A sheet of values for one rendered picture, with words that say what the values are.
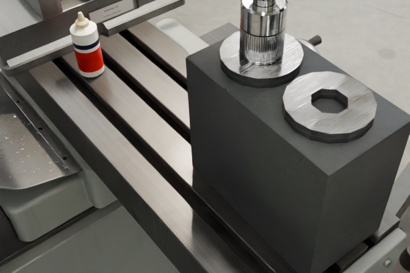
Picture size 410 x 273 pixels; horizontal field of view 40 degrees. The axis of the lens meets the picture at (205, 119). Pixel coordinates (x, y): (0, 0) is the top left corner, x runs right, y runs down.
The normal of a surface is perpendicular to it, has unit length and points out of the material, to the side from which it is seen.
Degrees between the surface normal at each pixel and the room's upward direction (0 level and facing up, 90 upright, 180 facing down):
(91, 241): 90
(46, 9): 90
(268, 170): 90
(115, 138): 0
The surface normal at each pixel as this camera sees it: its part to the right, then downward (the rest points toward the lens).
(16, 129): 0.20, -0.81
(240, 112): -0.80, 0.44
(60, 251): 0.62, 0.54
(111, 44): -0.03, -0.72
